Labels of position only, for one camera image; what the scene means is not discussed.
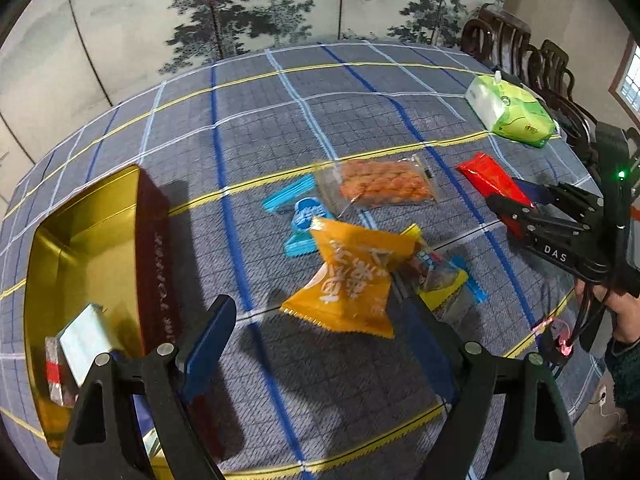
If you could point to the painted folding screen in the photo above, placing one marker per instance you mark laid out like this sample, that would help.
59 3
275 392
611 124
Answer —
150 10

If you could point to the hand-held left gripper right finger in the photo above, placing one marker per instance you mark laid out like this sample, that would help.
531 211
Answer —
440 350

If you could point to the orange snack packet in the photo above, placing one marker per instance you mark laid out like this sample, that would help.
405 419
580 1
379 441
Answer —
350 280

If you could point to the red snack packet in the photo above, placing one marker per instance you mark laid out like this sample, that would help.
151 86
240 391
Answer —
487 175

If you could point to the light blue candy packet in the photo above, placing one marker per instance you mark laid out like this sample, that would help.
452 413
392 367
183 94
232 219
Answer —
305 215

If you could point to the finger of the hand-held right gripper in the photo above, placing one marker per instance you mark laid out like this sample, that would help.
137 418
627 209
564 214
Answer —
535 190
530 222

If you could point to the green and white tissue pack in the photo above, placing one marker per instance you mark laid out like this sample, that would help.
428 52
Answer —
510 115

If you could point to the blue-grey plaid tablecloth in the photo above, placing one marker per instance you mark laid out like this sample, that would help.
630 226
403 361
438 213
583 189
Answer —
280 125

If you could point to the clear packet of coated peanuts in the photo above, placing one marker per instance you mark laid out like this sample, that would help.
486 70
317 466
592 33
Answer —
380 185

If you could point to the person's right hand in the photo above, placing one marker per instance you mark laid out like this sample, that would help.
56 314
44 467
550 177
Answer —
627 317

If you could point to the dark seed bar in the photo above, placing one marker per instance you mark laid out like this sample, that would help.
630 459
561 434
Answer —
55 375

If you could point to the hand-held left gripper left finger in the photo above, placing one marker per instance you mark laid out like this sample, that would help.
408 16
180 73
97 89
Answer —
205 355

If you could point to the yellow-edged packet of dark snack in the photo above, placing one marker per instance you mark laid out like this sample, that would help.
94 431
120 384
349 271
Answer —
442 287

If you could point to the dark carved wooden chair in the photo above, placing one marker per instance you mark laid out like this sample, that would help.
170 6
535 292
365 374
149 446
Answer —
565 95
500 35

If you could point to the window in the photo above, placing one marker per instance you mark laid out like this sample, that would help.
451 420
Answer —
631 82

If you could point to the red and gold tin box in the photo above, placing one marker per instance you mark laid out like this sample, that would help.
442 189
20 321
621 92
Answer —
85 260

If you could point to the pale blue and white packet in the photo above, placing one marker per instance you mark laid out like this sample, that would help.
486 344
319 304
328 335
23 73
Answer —
85 342

